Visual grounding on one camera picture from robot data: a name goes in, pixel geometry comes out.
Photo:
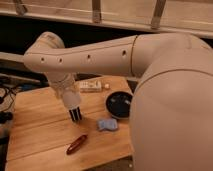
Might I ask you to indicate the black ceramic cup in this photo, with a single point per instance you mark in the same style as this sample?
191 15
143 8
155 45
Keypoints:
118 104

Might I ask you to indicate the small white cube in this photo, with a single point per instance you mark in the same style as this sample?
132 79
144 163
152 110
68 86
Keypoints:
106 86

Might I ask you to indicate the reddish brown marker pen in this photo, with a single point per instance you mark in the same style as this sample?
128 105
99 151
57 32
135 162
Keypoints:
75 145

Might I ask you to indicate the blue eraser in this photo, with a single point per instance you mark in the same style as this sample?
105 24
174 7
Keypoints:
107 124

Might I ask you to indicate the white rectangular box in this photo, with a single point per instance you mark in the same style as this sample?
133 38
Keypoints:
90 86

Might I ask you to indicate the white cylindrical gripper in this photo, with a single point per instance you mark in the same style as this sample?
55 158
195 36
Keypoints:
66 90

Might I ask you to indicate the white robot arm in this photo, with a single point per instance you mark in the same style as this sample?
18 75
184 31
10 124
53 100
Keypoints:
171 113

